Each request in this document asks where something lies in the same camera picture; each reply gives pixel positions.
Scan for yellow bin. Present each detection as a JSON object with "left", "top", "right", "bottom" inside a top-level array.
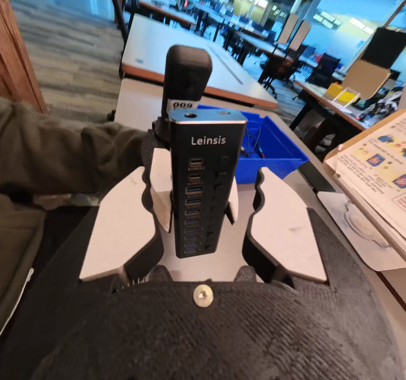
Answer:
[{"left": 326, "top": 83, "right": 359, "bottom": 103}]

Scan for grey desk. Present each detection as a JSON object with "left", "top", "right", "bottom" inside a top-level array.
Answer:
[{"left": 65, "top": 78, "right": 406, "bottom": 380}]

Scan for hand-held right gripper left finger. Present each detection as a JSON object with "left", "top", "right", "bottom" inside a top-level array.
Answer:
[{"left": 79, "top": 166, "right": 164, "bottom": 282}]

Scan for clear acrylic stand base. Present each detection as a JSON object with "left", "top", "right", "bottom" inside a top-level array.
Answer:
[{"left": 317, "top": 191, "right": 406, "bottom": 272}]

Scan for black panel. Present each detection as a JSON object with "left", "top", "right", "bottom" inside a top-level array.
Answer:
[{"left": 362, "top": 27, "right": 406, "bottom": 70}]

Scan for wooden cabinet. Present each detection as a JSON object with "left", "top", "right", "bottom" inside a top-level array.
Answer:
[{"left": 0, "top": 0, "right": 49, "bottom": 114}]

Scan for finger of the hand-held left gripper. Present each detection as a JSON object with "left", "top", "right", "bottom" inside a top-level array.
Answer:
[
  {"left": 224, "top": 177, "right": 239, "bottom": 225},
  {"left": 149, "top": 147, "right": 174, "bottom": 233}
]

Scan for person's left forearm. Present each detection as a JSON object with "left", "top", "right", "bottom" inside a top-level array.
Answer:
[{"left": 0, "top": 98, "right": 150, "bottom": 197}]

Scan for small clear acrylic stand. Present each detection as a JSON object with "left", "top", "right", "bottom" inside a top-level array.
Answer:
[{"left": 333, "top": 86, "right": 363, "bottom": 105}]

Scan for cardboard panel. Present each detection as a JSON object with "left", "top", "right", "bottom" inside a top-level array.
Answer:
[{"left": 344, "top": 59, "right": 392, "bottom": 100}]

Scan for instruction sheet on stand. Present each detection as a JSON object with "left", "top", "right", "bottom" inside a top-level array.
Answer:
[{"left": 324, "top": 110, "right": 406, "bottom": 241}]

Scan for long wooden table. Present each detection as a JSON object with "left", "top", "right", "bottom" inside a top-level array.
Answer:
[{"left": 293, "top": 80, "right": 372, "bottom": 132}]

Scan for black office chair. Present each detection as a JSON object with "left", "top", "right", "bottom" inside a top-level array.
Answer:
[
  {"left": 258, "top": 45, "right": 309, "bottom": 99},
  {"left": 305, "top": 53, "right": 342, "bottom": 89}
]

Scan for printed instruction sheet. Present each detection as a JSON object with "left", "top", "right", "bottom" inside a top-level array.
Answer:
[{"left": 333, "top": 118, "right": 406, "bottom": 216}]

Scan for thin cables in bin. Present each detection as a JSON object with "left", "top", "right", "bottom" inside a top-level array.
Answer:
[{"left": 239, "top": 128, "right": 266, "bottom": 160}]

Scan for person's olive jacket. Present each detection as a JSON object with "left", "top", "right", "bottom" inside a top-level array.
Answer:
[{"left": 0, "top": 193, "right": 47, "bottom": 334}]

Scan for black multi-port usb hub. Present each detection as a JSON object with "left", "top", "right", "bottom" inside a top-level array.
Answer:
[{"left": 168, "top": 109, "right": 248, "bottom": 259}]

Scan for blue plastic bin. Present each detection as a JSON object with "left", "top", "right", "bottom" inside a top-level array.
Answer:
[{"left": 197, "top": 104, "right": 310, "bottom": 184}]

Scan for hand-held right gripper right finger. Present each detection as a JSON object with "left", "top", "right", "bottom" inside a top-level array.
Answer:
[{"left": 242, "top": 167, "right": 328, "bottom": 284}]

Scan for white table with wooden edge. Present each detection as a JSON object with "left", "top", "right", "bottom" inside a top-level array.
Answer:
[{"left": 121, "top": 13, "right": 278, "bottom": 110}]

